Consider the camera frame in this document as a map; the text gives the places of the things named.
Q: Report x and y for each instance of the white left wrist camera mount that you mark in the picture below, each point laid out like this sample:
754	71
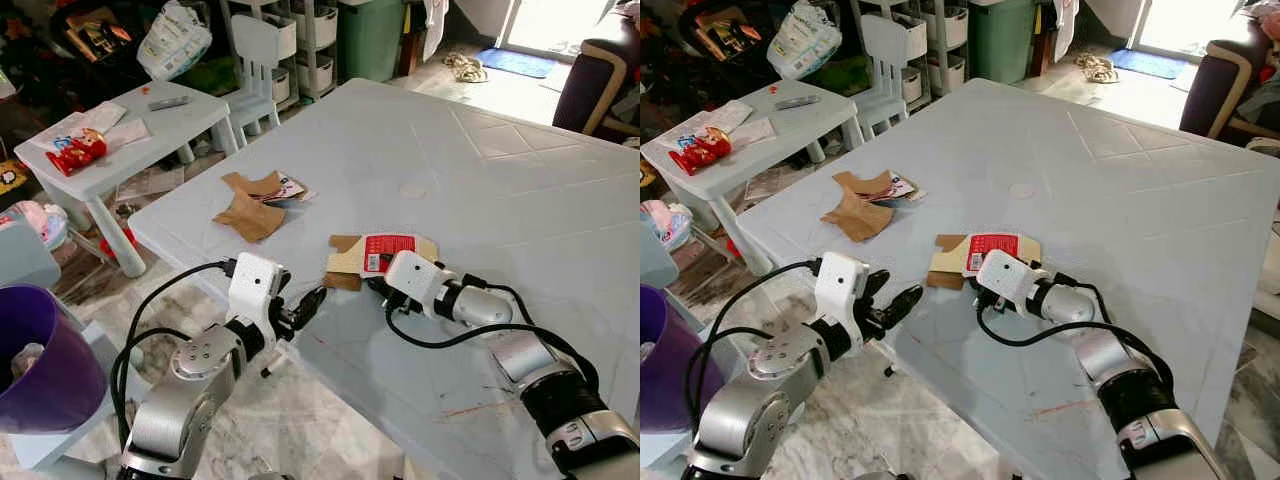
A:
842	285
254	285

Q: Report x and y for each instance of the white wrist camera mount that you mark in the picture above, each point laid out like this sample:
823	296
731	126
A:
254	285
1008	278
415	278
842	285

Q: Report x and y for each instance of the grey remote control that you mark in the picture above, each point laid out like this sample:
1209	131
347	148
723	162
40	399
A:
798	102
170	102

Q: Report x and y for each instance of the white hanging cloth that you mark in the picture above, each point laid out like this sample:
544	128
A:
433	30
1063	30

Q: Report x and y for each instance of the white printed plastic package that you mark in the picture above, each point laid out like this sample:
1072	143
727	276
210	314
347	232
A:
175	40
805	40

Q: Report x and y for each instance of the white drawer rack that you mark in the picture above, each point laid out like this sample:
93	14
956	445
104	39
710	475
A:
315	50
945	50

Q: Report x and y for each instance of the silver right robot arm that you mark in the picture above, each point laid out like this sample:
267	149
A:
525	358
1105	355

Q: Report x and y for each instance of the dark armchair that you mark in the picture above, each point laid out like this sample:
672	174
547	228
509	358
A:
590	85
1215	95

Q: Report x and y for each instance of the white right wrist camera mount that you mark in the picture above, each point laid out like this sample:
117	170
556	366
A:
1008	278
415	278

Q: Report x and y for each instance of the green plastic bin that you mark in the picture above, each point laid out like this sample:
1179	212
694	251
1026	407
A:
370	40
1002	40

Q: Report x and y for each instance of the crumpled trash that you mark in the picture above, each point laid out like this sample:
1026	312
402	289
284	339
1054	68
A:
27	362

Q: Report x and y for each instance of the red label cardboard box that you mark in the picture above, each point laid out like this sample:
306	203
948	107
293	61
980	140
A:
955	255
355	255

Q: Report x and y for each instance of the brown cardboard piece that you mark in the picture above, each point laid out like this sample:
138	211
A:
250	217
858	217

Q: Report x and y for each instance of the purple rubbish bin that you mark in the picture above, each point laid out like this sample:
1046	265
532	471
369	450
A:
70	385
675	385

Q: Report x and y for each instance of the red cartoon figure pack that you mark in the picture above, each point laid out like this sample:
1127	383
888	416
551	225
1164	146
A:
75	152
700	152

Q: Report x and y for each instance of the blue door mat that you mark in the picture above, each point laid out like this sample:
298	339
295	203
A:
515	62
1148	63

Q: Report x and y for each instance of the small white plastic table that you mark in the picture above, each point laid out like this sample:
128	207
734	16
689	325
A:
785	125
160	125

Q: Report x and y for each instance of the black printed box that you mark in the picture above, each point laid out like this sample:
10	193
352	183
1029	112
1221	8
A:
92	35
728	35

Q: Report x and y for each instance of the red plastic item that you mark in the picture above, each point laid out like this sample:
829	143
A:
125	240
733	245

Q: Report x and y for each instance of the torn colourful printed carton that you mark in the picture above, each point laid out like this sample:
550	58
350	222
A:
885	186
275	186

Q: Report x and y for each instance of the white child chair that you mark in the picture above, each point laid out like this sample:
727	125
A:
885	60
255	60

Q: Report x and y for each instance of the white paper sheets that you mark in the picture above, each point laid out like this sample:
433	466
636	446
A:
740	122
110	125

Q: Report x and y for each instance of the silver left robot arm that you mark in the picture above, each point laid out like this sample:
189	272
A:
185	410
750	420

